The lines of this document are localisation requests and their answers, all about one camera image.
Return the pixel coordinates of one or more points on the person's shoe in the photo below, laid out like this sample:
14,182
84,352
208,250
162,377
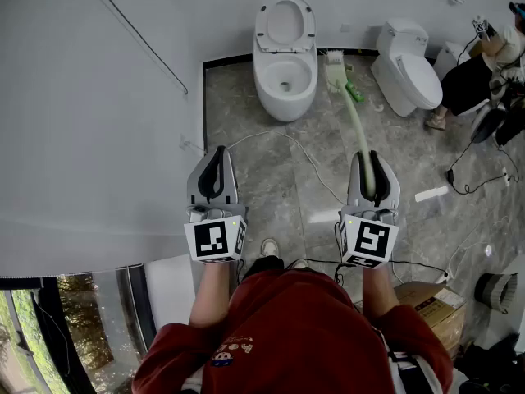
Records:
298,264
269,248

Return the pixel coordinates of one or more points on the red shirt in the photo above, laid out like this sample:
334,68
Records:
295,335

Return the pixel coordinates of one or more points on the person's right forearm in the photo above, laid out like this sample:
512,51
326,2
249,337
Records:
379,290

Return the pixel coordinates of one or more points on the white flat strip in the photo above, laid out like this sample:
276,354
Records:
430,194

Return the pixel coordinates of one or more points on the small clear plastic container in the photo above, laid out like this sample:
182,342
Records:
349,67

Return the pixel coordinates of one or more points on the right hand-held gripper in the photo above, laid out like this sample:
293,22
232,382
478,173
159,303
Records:
371,238

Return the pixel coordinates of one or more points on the person's left shoe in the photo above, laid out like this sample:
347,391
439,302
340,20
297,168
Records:
269,248

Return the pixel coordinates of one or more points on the pale green toilet brush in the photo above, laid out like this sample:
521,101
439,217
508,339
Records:
356,117

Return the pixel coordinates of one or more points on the white round toilet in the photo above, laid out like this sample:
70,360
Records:
283,103

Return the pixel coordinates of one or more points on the black trousers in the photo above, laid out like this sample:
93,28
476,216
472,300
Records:
262,267

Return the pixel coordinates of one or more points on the green bottle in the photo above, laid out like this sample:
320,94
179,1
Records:
356,93

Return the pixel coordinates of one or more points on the black white round device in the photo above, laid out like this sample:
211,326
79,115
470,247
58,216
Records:
488,123

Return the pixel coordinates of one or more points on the white toilet with closed lid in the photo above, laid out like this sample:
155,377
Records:
404,76

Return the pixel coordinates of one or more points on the glass window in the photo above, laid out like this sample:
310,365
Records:
94,326

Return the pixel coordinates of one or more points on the white wall socket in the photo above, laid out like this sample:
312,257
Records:
186,144

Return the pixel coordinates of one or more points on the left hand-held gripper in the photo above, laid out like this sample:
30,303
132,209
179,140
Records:
211,240

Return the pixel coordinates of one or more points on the person's left forearm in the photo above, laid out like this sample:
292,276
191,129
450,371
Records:
211,294

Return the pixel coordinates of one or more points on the black bag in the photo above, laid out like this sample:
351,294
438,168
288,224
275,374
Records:
496,363

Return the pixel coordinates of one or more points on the thin grey wall conduit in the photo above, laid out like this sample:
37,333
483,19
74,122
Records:
139,35

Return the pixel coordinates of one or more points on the person's right shoe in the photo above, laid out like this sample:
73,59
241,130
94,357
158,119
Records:
298,264

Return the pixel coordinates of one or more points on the cardboard box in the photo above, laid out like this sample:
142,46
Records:
441,310

